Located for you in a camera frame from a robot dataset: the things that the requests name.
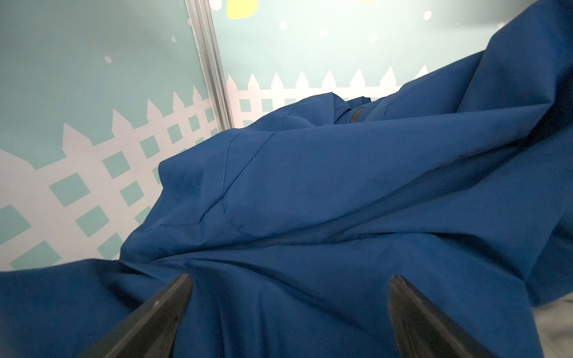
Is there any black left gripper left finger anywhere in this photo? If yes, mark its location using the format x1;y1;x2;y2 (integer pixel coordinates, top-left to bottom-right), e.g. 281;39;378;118
80;274;193;358

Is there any blue jacket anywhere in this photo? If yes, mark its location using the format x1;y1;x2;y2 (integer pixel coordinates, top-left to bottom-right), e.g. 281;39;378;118
1;1;572;357

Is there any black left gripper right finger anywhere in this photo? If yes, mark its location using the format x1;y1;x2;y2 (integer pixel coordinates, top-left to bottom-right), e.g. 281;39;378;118
389;276;495;358

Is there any aluminium frame post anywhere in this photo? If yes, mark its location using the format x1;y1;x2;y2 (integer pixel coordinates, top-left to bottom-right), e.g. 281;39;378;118
185;0;234;130

